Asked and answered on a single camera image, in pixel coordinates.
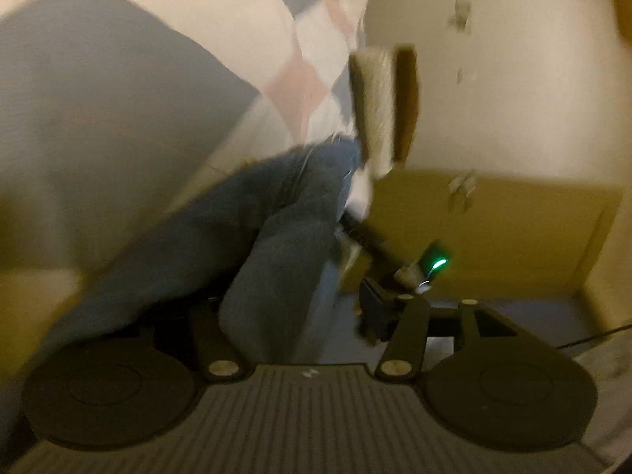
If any brown garment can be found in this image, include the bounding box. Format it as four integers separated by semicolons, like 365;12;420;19
392;45;421;165

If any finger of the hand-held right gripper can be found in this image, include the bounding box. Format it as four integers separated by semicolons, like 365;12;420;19
340;211;413;277

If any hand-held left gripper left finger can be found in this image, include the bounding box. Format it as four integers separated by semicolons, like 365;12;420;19
190;300;248;382

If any black cable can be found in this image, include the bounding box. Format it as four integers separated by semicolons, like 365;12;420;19
558;325;632;350

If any white fluffy garment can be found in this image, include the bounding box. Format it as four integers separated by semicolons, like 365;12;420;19
348;47;400;181

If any wooden door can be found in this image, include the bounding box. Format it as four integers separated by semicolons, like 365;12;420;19
340;168;625;302

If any blue denim garment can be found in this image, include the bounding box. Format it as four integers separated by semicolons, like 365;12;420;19
0;138;363;371

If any diamond patterned quilt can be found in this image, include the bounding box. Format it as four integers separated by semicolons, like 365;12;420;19
0;0;373;282

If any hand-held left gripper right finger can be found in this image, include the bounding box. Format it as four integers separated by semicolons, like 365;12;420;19
360;279;514;382

